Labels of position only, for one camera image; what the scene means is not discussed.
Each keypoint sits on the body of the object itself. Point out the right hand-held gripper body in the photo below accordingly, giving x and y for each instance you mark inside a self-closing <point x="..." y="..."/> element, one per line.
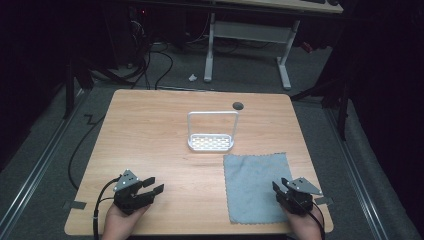
<point x="297" y="195"/>

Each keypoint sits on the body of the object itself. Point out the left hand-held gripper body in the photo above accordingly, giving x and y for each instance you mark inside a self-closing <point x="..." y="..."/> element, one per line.
<point x="128" y="195"/>

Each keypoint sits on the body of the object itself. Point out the grey cloth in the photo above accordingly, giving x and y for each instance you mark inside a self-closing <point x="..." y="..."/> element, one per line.
<point x="257" y="187"/>

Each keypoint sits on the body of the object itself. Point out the white towel rack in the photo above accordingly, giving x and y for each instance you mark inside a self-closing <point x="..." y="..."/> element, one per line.
<point x="210" y="140"/>

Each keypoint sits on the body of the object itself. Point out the person's right hand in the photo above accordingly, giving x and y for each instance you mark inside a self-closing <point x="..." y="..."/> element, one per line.
<point x="306" y="226"/>

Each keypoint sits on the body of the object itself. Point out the grey tape strip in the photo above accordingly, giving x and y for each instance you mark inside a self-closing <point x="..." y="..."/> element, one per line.
<point x="75" y="205"/>
<point x="324" y="200"/>

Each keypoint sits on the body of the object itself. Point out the black table grommet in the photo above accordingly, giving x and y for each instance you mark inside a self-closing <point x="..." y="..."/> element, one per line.
<point x="237" y="106"/>

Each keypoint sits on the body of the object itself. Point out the black metal stand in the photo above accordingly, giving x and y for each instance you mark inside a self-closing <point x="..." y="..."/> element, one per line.
<point x="328" y="96"/>
<point x="75" y="76"/>

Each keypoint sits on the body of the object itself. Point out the crumpled white paper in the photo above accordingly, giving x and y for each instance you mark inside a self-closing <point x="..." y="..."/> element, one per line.
<point x="192" y="78"/>

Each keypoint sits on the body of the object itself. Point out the aluminium floor rail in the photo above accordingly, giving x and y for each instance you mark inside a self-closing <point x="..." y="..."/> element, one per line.
<point x="356" y="173"/>
<point x="36" y="166"/>

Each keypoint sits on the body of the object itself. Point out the white desk frame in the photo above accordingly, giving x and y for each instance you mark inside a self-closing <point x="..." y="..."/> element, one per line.
<point x="248" y="36"/>

